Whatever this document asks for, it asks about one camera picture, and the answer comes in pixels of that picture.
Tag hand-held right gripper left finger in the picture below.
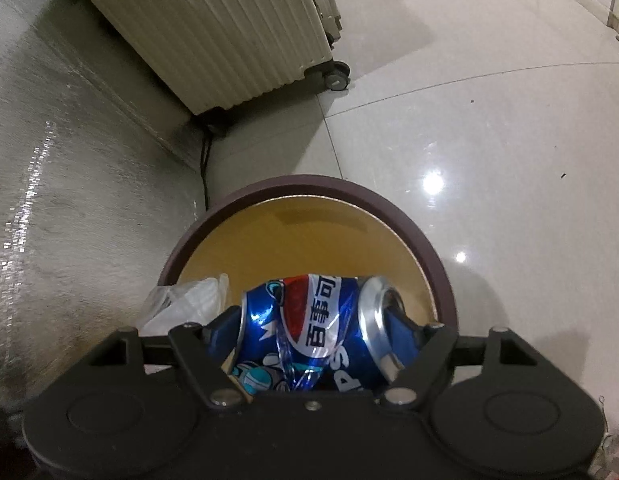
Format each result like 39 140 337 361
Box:
84 306 246 412

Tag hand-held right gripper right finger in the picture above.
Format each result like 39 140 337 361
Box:
377 304 543 409

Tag crushed blue soda can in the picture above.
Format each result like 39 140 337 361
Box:
228 273 425 395

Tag yellow bin with brown rim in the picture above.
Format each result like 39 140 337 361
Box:
156 175 457 401

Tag clear white plastic bag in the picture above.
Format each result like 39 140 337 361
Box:
139 274 231 376

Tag grey bed base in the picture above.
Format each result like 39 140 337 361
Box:
0 0 212 480

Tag white red fabric item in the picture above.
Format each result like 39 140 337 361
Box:
589 395 619 480

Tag cream ribbed suitcase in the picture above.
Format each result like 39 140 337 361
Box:
76 0 351 137

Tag black cable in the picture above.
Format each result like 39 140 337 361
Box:
199 127 213 211

